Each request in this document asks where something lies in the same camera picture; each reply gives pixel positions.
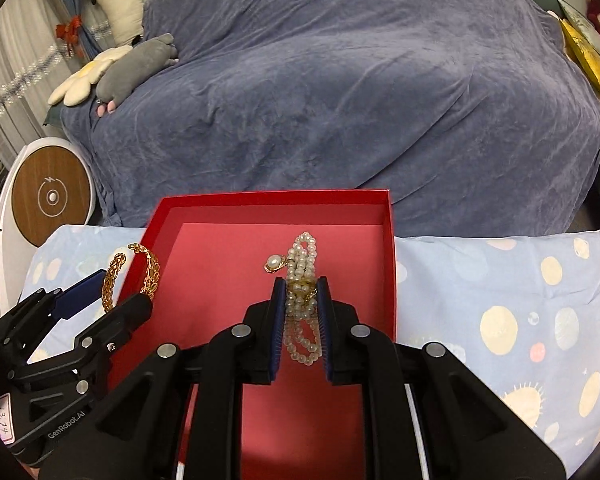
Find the white pearl bracelet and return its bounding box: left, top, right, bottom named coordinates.
left=263, top=231, right=324, bottom=366

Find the gold chain bangle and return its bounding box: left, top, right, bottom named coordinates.
left=100, top=243, right=161, bottom=313

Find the red shallow jewelry box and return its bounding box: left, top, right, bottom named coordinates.
left=107, top=188, right=399, bottom=480

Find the round wooden white side table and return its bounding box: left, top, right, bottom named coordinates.
left=0, top=138, right=96, bottom=317

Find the blue planet print cloth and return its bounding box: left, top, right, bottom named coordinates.
left=18, top=224, right=600, bottom=478

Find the cream flower plush cushion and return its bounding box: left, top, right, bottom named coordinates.
left=47, top=46, right=132, bottom=106

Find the grey plush toy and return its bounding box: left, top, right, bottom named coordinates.
left=96, top=32, right=178, bottom=117

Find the white sheer curtain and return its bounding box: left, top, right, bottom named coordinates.
left=0, top=0, right=114, bottom=167

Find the dark blue velvet blanket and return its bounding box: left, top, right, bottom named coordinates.
left=60, top=0, right=600, bottom=236

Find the blue drape with red bow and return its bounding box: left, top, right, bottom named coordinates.
left=56, top=0, right=100, bottom=60

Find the gold satin cushion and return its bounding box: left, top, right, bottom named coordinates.
left=559, top=20, right=600, bottom=94

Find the silver grey cushion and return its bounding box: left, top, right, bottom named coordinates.
left=557, top=0, right=600, bottom=55

